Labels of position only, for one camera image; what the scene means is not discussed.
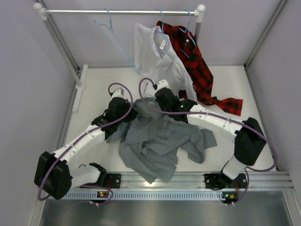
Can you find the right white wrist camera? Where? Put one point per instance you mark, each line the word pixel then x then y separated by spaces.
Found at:
pixel 161 84

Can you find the rack upright pole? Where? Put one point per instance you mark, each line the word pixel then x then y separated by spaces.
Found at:
pixel 197 28
pixel 62 47

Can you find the red black plaid shirt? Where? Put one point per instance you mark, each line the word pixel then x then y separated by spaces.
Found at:
pixel 200 73

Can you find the blue hanger under white shirt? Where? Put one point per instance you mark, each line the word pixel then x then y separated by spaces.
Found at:
pixel 165 28

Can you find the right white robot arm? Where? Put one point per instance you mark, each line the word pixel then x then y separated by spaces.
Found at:
pixel 247 136

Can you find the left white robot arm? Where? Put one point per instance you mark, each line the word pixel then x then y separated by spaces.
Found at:
pixel 54 174

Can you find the grey shirt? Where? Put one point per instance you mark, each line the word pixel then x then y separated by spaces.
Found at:
pixel 149 143

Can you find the left rack upright pole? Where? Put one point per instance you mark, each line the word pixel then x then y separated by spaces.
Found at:
pixel 62 47

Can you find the right aluminium frame post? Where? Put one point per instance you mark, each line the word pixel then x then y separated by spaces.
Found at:
pixel 269 25

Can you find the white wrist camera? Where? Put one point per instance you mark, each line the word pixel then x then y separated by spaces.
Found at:
pixel 161 84
pixel 118 93

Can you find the right rack upright pole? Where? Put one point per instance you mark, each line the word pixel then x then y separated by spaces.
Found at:
pixel 197 28

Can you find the white rack foot bar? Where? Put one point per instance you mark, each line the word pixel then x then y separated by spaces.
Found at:
pixel 80 88

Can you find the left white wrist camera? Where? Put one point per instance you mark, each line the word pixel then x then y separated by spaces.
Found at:
pixel 118 93

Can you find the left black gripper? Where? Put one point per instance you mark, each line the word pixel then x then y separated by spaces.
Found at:
pixel 132 115

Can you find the perforated cable duct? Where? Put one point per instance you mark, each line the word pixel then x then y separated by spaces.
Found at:
pixel 145 195

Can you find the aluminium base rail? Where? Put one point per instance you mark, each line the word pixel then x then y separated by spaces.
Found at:
pixel 268 181

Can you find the metal clothes rail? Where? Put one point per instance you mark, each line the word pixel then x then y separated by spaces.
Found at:
pixel 198 12

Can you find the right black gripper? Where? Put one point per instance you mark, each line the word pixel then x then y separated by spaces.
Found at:
pixel 160 105

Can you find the light blue hanger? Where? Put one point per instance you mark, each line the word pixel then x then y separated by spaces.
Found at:
pixel 108 31

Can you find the white shirt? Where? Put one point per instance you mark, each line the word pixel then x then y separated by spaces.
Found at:
pixel 155 58

